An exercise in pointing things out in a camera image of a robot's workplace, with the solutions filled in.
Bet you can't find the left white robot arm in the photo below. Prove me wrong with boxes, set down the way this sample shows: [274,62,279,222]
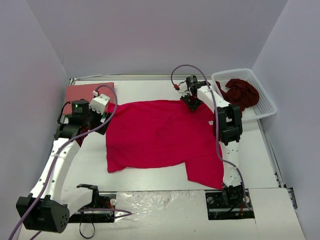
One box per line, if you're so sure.
[16,94,113,233]

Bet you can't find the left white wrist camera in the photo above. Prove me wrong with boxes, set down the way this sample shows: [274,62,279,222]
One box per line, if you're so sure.
[89,90,111,116]

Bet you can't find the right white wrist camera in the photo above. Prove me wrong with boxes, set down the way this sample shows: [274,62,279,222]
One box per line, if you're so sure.
[173,81,188,94]

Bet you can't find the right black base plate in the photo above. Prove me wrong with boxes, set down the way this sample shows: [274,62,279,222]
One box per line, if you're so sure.
[205,186,255,221]

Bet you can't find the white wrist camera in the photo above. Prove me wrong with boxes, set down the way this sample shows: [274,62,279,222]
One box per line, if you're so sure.
[89,90,111,116]
[173,81,188,94]

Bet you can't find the white plastic basket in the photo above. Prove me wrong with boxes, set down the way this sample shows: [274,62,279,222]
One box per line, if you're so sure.
[211,68,277,122]

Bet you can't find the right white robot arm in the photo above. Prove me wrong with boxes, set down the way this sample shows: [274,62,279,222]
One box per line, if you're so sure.
[180,75,246,207]

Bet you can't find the bright red t shirt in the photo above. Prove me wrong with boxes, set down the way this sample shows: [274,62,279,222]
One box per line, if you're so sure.
[106,100,224,190]

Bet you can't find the folded salmon pink shirt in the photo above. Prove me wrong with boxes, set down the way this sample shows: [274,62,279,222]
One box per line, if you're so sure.
[62,82,116,118]

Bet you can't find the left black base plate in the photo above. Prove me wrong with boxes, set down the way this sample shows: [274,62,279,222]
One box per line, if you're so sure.
[69,192,117,224]

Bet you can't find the dark red t shirt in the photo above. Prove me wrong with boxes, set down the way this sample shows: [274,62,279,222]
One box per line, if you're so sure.
[215,78,260,112]

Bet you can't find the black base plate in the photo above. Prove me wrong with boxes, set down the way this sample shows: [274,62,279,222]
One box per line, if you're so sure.
[205,186,255,221]
[69,192,117,224]

